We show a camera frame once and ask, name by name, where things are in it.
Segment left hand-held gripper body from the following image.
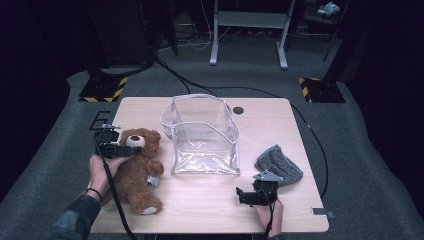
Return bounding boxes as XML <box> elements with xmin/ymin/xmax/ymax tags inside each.
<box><xmin>94</xmin><ymin>124</ymin><xmax>120</xmax><ymax>159</ymax></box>

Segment clear plastic bag white trim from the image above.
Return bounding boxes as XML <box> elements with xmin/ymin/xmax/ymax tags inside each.
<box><xmin>159</xmin><ymin>93</ymin><xmax>241</xmax><ymax>177</ymax></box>

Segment white metal stand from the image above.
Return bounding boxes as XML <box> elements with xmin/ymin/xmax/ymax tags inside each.
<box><xmin>209</xmin><ymin>0</ymin><xmax>296</xmax><ymax>70</ymax></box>

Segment grey table bracket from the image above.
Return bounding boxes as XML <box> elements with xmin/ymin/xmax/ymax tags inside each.
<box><xmin>311</xmin><ymin>207</ymin><xmax>335</xmax><ymax>219</ymax></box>

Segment blue white packet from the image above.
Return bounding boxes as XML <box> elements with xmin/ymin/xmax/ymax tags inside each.
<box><xmin>316</xmin><ymin>1</ymin><xmax>341</xmax><ymax>18</ymax></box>

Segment person's left hand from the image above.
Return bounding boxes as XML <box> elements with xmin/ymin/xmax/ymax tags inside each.
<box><xmin>87</xmin><ymin>154</ymin><xmax>129</xmax><ymax>203</ymax></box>

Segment black wristband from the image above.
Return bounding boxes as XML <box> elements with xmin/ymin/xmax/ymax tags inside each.
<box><xmin>84</xmin><ymin>187</ymin><xmax>104</xmax><ymax>203</ymax></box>

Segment brown teddy bear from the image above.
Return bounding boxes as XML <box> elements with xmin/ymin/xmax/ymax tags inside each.
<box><xmin>99</xmin><ymin>127</ymin><xmax>165</xmax><ymax>216</ymax></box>

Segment grey fluffy cloth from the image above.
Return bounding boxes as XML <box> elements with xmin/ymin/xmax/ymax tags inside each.
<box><xmin>254</xmin><ymin>144</ymin><xmax>304</xmax><ymax>187</ymax></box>

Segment white cable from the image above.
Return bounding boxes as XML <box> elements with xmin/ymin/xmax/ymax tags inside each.
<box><xmin>186</xmin><ymin>0</ymin><xmax>231</xmax><ymax>51</ymax></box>

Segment left hand-held gripper black cable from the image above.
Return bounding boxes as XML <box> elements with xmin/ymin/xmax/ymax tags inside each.
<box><xmin>94</xmin><ymin>133</ymin><xmax>138</xmax><ymax>240</ymax></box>

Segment person's right hand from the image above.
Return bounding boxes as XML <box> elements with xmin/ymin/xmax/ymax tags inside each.
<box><xmin>253</xmin><ymin>199</ymin><xmax>284</xmax><ymax>238</ymax></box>

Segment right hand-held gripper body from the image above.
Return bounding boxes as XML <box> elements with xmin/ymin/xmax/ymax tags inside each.
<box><xmin>253</xmin><ymin>170</ymin><xmax>284</xmax><ymax>207</ymax></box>

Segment black stand base striped edge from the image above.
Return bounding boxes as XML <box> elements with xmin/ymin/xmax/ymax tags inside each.
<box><xmin>78</xmin><ymin>68</ymin><xmax>129</xmax><ymax>103</ymax></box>
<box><xmin>298</xmin><ymin>77</ymin><xmax>347</xmax><ymax>104</ymax></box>

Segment right hand-held gripper black cable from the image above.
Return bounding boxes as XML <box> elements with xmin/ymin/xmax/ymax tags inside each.
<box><xmin>261</xmin><ymin>186</ymin><xmax>276</xmax><ymax>240</ymax></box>

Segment dark equipment cabinet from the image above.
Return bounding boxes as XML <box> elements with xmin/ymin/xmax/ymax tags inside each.
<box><xmin>83</xmin><ymin>0</ymin><xmax>179</xmax><ymax>68</ymax></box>

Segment hand-held gripper black cable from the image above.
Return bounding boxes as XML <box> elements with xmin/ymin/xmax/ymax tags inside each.
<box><xmin>94</xmin><ymin>133</ymin><xmax>138</xmax><ymax>240</ymax></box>
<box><xmin>261</xmin><ymin>186</ymin><xmax>276</xmax><ymax>240</ymax></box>

